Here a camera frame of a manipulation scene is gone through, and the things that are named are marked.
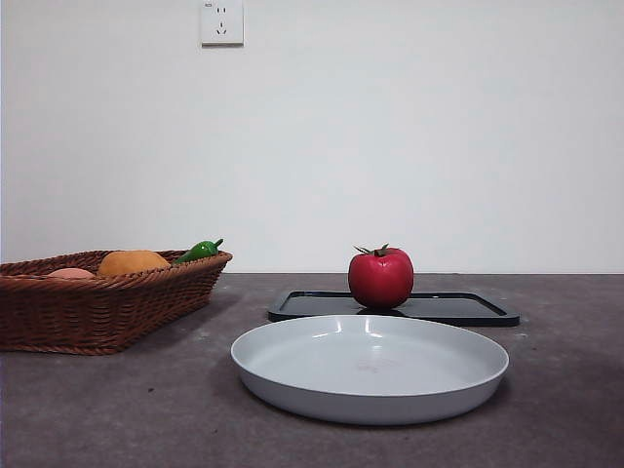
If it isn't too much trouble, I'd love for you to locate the red tomato with green stem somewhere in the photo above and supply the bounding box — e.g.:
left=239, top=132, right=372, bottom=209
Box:
left=347, top=243, right=415, bottom=309

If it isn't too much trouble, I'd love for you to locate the glossy green chili pepper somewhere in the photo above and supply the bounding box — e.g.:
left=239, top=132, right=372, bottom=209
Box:
left=171, top=237, right=224, bottom=265

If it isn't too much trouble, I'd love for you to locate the round grey plate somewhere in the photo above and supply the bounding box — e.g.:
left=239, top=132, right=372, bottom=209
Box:
left=229, top=314, right=511, bottom=426

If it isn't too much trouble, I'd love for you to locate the black rectangular tray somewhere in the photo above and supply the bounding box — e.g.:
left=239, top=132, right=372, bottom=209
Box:
left=266, top=290, right=521, bottom=328

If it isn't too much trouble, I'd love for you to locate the yellow-orange potato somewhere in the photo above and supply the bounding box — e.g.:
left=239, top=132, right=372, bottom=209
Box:
left=97, top=249, right=172, bottom=277

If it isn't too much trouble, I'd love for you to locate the brown woven wicker basket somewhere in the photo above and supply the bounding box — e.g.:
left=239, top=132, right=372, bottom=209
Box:
left=0, top=249, right=233, bottom=356

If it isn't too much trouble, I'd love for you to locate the white wall socket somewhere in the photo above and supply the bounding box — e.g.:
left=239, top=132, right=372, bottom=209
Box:
left=199, top=1, right=245, bottom=49

